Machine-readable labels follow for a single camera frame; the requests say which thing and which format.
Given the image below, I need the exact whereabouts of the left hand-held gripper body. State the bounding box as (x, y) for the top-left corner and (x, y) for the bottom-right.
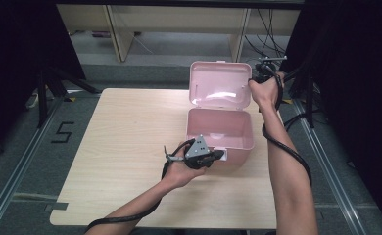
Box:
(183, 134), (215, 170)

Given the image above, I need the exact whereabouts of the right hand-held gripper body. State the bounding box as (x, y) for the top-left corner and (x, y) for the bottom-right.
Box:
(254, 55), (288, 83)

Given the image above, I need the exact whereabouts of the pink plastic storage box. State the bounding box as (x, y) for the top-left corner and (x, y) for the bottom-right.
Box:
(185, 60), (256, 169)

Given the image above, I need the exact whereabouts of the person's right hand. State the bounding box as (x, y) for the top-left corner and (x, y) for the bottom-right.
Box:
(248, 70), (286, 113)

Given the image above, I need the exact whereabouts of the person's left hand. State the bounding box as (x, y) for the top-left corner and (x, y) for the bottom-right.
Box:
(160, 140), (210, 190)

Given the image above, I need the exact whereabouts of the black metal stand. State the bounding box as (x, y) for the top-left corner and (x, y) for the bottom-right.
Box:
(36, 67), (101, 129)
(283, 62), (316, 129)

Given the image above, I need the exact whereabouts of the black curtain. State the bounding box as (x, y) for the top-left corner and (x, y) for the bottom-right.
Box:
(0, 0), (86, 165)
(278, 0), (382, 226)

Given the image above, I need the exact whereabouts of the grey floor tape strip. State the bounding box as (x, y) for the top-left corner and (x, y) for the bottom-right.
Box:
(43, 202), (70, 212)

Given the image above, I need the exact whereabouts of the silver cable plug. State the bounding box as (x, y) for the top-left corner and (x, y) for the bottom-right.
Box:
(163, 145), (184, 163)

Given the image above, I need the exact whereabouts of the bundle of black cables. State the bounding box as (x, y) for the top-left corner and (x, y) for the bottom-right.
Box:
(243, 8), (289, 67)

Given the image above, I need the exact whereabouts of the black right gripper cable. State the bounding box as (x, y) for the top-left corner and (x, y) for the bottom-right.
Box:
(261, 64), (313, 188)

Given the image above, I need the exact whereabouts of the metal floor rail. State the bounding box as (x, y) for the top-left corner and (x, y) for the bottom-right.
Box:
(0, 94), (67, 235)
(291, 97), (367, 235)

